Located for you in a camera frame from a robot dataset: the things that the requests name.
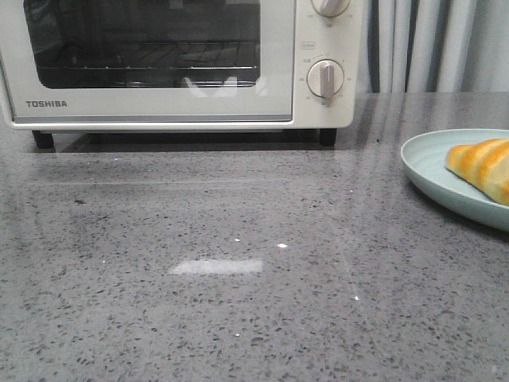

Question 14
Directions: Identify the light green plate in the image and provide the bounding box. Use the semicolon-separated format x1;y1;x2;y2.
401;129;508;232

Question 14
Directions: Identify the grey curtain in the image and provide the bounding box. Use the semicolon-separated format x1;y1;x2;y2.
357;1;508;93

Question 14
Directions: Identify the golden croissant bread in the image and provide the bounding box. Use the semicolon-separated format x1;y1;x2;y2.
446;138;508;205

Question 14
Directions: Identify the oven glass door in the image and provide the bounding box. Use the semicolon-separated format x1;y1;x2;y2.
1;1;297;123

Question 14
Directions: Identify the upper oven knob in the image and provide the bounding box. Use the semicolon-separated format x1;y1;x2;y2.
311;0;350;18

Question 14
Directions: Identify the lower oven knob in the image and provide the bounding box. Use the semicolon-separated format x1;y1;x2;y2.
307;60;344;99

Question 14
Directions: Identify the white Toshiba toaster oven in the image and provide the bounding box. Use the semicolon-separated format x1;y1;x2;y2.
1;1;364;148

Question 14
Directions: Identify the wire oven rack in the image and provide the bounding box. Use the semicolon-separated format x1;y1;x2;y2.
35;39;262;85

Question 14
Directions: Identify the oven knob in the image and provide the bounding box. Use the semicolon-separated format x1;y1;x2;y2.
307;60;344;99
311;0;350;18

